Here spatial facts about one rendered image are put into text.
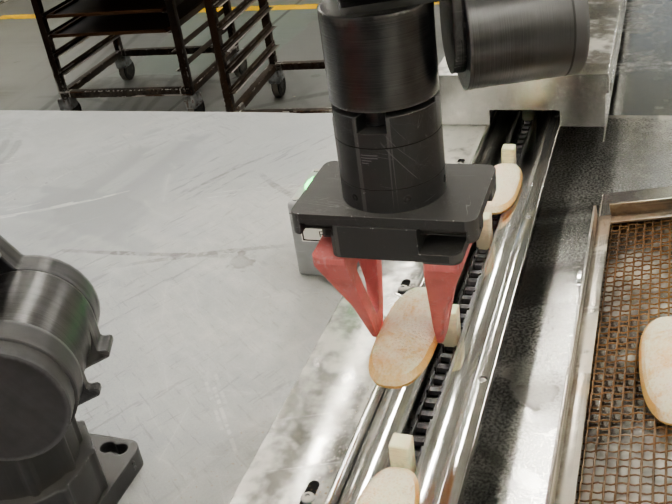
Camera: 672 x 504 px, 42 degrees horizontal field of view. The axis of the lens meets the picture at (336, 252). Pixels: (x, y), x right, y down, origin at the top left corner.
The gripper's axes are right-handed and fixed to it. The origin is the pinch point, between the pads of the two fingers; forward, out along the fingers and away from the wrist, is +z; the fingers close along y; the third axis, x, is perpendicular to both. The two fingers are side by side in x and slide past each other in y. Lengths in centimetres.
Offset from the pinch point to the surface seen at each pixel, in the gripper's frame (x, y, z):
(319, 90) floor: -274, 115, 94
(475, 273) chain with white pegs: -19.9, 0.1, 9.4
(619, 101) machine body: -63, -9, 12
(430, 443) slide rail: 1.5, -1.1, 8.2
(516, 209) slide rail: -29.2, -2.0, 8.3
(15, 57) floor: -321, 302, 93
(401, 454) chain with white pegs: 4.3, 0.0, 6.7
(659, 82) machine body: -69, -14, 12
